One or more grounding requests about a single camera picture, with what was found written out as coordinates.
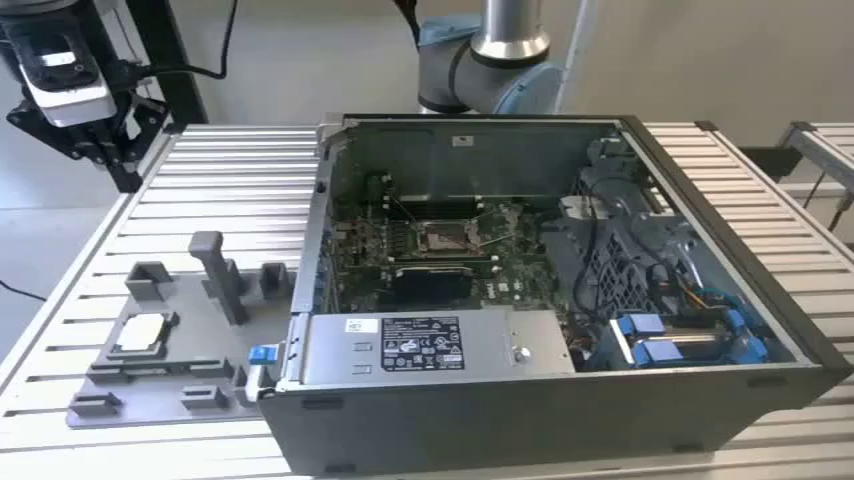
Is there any black fan shroud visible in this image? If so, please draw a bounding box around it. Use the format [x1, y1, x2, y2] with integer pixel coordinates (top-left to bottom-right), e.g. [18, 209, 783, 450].
[391, 267, 469, 310]

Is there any black mesh drive cage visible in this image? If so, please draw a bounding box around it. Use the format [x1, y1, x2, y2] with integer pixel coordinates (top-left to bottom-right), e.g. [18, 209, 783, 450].
[539, 164, 732, 324]

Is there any aluminium frame table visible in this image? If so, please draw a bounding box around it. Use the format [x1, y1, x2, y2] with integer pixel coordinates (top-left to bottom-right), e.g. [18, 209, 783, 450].
[776, 119, 854, 236]

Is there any green motherboard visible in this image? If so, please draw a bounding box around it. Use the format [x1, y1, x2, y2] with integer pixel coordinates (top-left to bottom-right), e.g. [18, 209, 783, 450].
[323, 169, 588, 361]

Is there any blue disk carrier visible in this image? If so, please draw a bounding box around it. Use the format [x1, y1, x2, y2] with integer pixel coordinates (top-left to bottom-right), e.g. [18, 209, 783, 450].
[616, 312, 666, 337]
[630, 337, 686, 364]

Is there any black metal stand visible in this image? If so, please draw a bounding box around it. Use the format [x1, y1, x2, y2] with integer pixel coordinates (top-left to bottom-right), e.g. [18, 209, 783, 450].
[105, 0, 209, 195]

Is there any grey parts rack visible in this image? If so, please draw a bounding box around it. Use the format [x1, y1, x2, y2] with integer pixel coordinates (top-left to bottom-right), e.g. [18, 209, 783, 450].
[65, 229, 299, 430]

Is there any CPU socket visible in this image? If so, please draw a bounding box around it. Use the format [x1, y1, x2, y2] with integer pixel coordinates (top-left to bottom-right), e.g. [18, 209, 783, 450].
[413, 218, 480, 257]

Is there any silver power supply box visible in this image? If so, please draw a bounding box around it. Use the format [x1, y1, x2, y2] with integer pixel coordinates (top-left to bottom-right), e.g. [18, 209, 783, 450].
[285, 308, 576, 389]

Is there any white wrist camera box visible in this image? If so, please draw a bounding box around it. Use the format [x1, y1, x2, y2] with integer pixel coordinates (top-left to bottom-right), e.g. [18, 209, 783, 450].
[16, 45, 120, 127]

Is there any silver CPU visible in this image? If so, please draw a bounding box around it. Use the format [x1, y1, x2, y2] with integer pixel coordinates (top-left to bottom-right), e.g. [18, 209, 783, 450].
[113, 313, 173, 352]

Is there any black floor cable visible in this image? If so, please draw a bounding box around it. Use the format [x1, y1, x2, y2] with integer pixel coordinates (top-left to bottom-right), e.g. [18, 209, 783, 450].
[0, 279, 48, 302]

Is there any blue plastic latch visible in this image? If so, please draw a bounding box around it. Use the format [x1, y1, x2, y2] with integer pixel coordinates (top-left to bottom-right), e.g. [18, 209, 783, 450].
[244, 343, 279, 367]

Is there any black camera cable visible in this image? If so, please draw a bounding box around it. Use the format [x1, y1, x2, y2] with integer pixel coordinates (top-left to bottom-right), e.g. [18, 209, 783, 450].
[136, 0, 240, 81]

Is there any black RAM slot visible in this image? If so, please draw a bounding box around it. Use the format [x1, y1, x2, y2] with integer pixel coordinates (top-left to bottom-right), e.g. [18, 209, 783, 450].
[384, 253, 500, 263]
[389, 260, 501, 277]

